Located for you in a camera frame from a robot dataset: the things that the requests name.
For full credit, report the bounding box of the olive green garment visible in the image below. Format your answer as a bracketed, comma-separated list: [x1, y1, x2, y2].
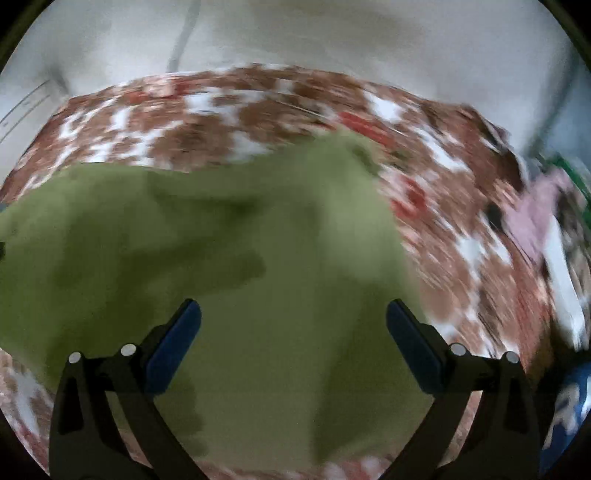
[0, 131, 437, 467]

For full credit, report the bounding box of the white pillow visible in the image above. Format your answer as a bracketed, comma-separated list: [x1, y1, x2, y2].
[540, 217, 589, 352]

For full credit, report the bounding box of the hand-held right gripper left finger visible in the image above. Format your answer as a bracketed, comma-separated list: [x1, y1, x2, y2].
[48, 298, 208, 480]

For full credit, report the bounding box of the blue printed cloth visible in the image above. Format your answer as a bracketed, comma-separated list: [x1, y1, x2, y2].
[538, 362, 591, 476]

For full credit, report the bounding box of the pink cloth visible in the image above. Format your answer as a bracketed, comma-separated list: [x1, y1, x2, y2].
[501, 171, 573, 264]

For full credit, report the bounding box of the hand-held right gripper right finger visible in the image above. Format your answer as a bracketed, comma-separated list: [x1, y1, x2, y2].
[381, 299, 542, 480]

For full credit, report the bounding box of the floral printed bedsheet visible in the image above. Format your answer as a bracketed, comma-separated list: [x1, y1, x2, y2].
[0, 65, 561, 480]

